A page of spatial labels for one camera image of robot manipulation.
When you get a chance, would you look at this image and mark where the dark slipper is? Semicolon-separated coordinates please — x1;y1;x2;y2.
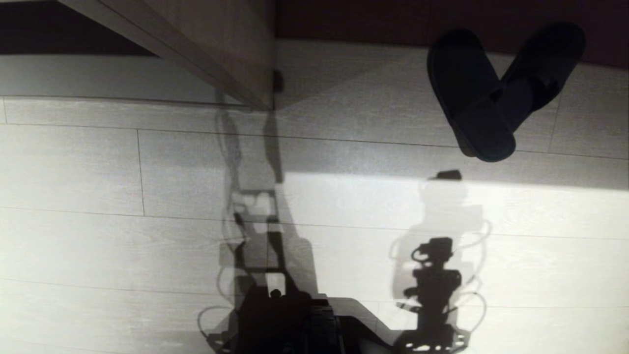
498;22;587;134
426;28;517;163

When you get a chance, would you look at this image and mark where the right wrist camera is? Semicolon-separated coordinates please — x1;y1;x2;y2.
412;237;454;264

